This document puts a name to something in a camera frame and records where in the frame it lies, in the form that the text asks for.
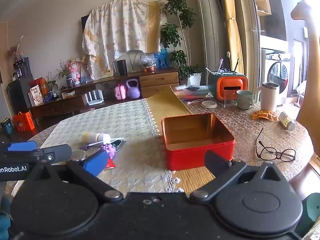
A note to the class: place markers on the wooden media cabinet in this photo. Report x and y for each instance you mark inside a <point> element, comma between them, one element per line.
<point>160,81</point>

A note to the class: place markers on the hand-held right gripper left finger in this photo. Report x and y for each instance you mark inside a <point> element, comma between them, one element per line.
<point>95,162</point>

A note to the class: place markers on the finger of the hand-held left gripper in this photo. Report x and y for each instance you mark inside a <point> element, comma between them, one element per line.
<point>22,146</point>
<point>57,152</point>

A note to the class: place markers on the dark framed eyeglasses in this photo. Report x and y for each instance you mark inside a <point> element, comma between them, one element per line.
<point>260,143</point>

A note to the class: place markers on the pink toy suitcase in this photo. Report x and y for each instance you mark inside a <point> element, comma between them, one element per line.
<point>120,92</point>

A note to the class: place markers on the orange gift bag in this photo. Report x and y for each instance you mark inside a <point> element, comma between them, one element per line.
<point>23,122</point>

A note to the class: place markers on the clear glass tumbler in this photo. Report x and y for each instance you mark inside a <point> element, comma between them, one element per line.
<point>228,100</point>

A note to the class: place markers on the floral cloth cover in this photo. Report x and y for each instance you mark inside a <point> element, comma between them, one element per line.
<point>120,30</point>

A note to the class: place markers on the green chair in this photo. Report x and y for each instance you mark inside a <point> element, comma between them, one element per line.
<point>312,207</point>

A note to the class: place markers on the small cardboard box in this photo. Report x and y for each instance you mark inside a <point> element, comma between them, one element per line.
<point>68,94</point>

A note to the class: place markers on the cream quilted table mat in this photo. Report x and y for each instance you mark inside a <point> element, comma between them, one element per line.
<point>112,120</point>

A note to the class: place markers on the small red packet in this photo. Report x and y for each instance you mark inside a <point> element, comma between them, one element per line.
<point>110,164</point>

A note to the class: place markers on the purple spiky ball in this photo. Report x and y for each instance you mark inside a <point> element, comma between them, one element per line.
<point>110,150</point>

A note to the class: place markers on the clear plastic bag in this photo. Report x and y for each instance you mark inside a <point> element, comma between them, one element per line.
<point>192,88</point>

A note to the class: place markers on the white jug with steel rim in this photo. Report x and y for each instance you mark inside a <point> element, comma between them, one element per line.
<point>268,100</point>

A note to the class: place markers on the black television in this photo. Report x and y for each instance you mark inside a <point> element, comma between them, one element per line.
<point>84,23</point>

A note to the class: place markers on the round silver metal lid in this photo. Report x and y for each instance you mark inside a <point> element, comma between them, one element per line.
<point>78,155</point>

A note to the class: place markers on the pink white pen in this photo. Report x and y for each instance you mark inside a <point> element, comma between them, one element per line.
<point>191,102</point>

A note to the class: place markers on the pale green mug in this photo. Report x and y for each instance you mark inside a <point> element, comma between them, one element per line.
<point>243,100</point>

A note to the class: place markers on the orange snack packet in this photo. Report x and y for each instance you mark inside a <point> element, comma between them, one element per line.
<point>262,115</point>

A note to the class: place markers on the tall green potted plant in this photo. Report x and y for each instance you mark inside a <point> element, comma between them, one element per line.
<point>172,33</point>

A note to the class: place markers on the black mini fridge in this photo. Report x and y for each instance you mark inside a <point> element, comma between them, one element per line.
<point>17,97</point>

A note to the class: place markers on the stack of books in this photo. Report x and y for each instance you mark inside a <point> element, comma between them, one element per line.
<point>192,95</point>

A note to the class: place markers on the pink doll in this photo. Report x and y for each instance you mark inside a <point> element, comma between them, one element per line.
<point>75,72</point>

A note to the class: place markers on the dried flower bunch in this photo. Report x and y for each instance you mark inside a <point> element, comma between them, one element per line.
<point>15,52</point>

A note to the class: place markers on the illustrated white box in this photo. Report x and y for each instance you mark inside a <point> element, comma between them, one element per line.
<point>36,96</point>

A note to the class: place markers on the black speaker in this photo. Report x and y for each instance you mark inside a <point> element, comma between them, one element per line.
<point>122,67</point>

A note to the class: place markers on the small potted plant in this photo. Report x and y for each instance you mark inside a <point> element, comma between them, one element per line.
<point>70,82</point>
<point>52,85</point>

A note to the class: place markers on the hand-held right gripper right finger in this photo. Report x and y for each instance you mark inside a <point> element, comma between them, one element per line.
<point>216,160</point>

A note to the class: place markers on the white round lid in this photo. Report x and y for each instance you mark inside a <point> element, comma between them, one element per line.
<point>208,104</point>

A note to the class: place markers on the clear bag with fruit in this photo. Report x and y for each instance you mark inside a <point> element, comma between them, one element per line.
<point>148,63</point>

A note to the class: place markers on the yellow curtain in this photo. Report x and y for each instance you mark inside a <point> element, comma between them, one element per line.
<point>232,42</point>

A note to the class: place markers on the white sunglasses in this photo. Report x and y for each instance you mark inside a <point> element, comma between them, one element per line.
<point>117,143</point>

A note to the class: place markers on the white standing air conditioner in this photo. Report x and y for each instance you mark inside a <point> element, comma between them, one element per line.
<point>210,30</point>

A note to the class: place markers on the red metal tin box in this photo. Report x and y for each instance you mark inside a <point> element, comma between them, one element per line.
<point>190,157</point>

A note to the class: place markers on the white washing machine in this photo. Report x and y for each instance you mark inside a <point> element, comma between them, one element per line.
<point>277,75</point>

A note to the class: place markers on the yellow table runner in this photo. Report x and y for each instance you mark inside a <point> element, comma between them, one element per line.
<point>167,105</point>

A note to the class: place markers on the orange red box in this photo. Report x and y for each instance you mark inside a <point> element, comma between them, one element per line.
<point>38,83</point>

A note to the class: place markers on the cream tube with white cap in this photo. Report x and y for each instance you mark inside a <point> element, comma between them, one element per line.
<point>97,137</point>

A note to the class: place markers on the black coffee machine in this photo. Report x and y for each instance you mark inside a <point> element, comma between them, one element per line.
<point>23,66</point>

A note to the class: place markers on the white router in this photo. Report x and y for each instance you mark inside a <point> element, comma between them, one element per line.
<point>93,100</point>

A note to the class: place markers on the blue box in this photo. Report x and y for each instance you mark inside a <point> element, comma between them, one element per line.
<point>162,58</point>

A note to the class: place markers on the brush with pale bristles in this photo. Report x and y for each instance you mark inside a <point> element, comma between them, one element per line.
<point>237,60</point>
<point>228,55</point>

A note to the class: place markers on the small white bottle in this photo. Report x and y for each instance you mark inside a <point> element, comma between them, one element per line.
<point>286,120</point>

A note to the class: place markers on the purple kettlebell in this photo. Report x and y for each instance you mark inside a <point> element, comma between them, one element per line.
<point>133,92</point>

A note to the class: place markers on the green orange tissue box organizer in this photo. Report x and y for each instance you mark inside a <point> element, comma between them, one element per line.
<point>230,85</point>

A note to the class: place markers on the purple tube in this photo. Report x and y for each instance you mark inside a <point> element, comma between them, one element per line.
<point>220,63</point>

